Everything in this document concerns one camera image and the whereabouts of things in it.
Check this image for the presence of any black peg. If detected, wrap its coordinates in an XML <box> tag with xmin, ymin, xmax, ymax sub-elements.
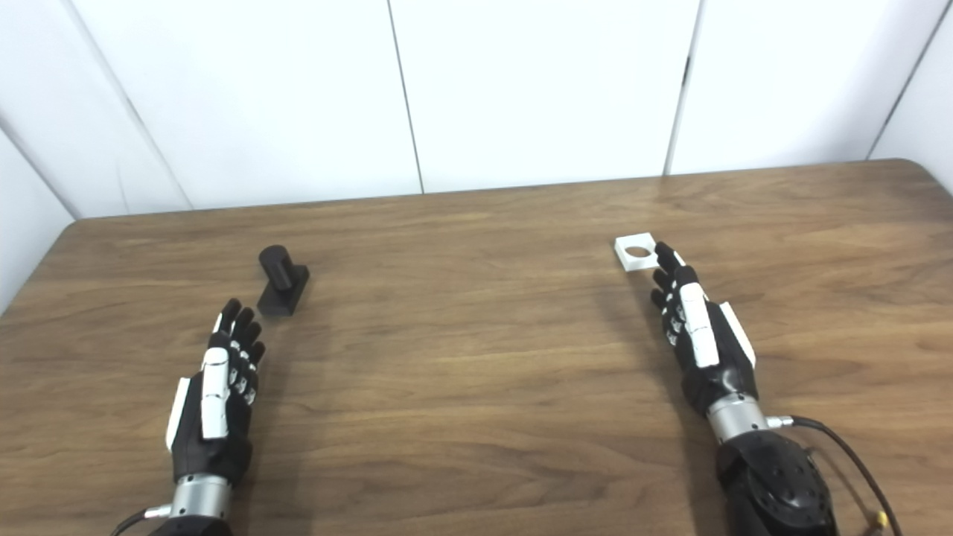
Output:
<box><xmin>257</xmin><ymin>245</ymin><xmax>310</xmax><ymax>316</ymax></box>

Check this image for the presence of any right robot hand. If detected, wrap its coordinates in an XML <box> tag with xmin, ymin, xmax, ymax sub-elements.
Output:
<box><xmin>650</xmin><ymin>241</ymin><xmax>771</xmax><ymax>445</ymax></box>

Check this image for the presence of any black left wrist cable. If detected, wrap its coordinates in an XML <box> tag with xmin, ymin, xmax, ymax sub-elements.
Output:
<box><xmin>112</xmin><ymin>505</ymin><xmax>173</xmax><ymax>536</ymax></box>

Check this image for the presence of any thin right wrist wire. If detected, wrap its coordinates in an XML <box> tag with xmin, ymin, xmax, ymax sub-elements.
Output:
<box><xmin>808</xmin><ymin>445</ymin><xmax>891</xmax><ymax>536</ymax></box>

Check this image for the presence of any white square piece with hole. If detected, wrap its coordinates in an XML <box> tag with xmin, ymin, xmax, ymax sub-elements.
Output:
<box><xmin>614</xmin><ymin>232</ymin><xmax>663</xmax><ymax>273</ymax></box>

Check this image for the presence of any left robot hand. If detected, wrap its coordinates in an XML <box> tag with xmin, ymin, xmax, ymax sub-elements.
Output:
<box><xmin>165</xmin><ymin>298</ymin><xmax>267</xmax><ymax>520</ymax></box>

